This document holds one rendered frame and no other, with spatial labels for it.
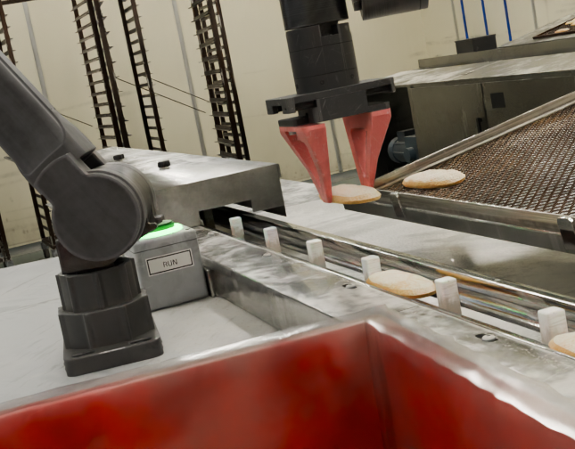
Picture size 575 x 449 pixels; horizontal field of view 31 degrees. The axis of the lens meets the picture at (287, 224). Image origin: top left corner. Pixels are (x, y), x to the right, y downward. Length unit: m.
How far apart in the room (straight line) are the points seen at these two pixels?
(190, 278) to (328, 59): 0.32
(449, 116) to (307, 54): 4.22
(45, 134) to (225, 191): 0.48
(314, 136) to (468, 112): 4.07
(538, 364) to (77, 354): 0.46
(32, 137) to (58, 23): 7.03
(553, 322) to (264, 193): 0.77
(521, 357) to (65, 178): 0.45
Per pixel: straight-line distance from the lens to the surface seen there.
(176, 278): 1.10
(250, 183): 1.37
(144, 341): 0.92
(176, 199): 1.35
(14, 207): 7.90
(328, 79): 0.90
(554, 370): 0.59
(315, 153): 0.89
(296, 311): 0.85
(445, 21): 8.49
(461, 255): 1.10
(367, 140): 0.92
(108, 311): 0.93
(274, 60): 8.31
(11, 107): 0.93
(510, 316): 0.74
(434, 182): 1.08
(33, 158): 0.93
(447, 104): 5.11
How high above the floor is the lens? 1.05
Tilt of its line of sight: 9 degrees down
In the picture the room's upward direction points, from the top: 11 degrees counter-clockwise
